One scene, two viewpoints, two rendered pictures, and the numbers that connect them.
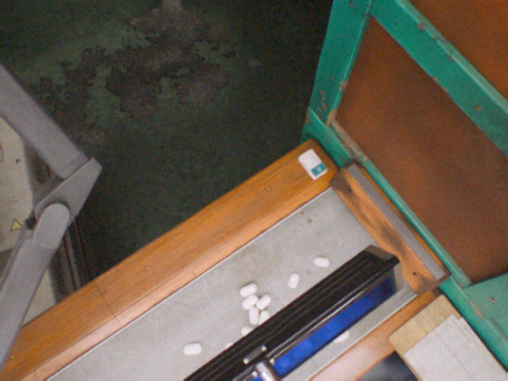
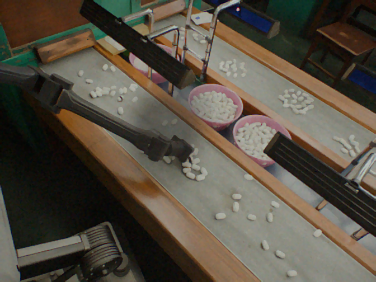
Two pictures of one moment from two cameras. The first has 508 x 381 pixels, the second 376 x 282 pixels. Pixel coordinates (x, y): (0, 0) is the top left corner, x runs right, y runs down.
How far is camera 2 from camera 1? 1.07 m
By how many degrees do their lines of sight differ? 49
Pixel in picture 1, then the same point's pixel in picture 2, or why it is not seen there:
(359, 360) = (122, 62)
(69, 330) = (114, 154)
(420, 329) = (109, 46)
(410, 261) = (83, 38)
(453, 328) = (108, 39)
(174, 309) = not seen: hidden behind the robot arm
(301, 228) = not seen: hidden behind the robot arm
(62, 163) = (29, 71)
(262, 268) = (83, 92)
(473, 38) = not seen: outside the picture
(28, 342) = (121, 170)
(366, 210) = (59, 48)
